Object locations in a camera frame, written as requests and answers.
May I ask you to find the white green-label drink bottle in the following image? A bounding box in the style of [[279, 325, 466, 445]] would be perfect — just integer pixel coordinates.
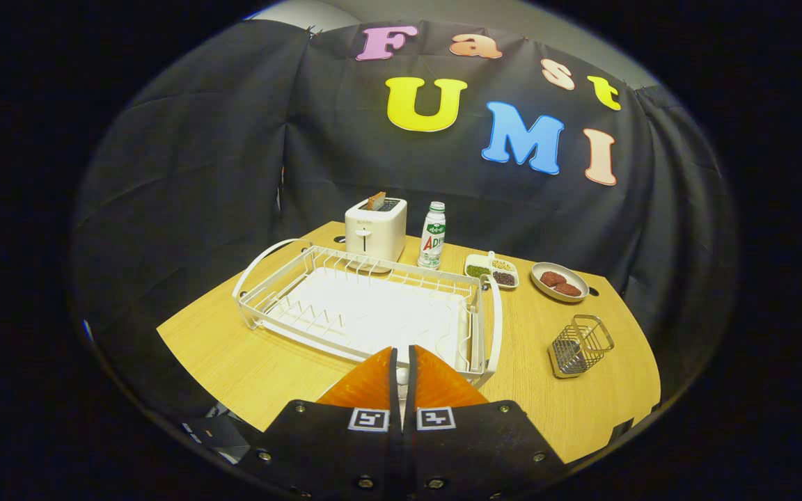
[[418, 202, 446, 270]]

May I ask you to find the white divided dish with beans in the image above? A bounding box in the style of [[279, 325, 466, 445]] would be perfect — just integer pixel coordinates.
[[464, 252, 519, 290]]

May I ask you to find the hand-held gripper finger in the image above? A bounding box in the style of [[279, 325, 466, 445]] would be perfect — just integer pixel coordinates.
[[404, 344, 569, 501], [237, 346, 402, 501]]

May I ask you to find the beige plate with meat patties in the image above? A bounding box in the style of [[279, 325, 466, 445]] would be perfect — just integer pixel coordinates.
[[530, 262, 590, 303]]

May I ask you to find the white wire dish rack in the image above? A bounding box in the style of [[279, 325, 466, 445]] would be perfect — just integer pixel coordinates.
[[233, 239, 503, 388]]

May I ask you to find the white toaster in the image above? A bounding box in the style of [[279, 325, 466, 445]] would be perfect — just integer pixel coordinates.
[[345, 197, 407, 264]]

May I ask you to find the black backdrop cloth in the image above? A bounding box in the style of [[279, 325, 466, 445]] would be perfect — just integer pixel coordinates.
[[70, 17, 739, 418]]

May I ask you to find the metal wire basket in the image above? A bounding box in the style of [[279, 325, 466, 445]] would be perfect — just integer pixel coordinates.
[[549, 315, 615, 379]]

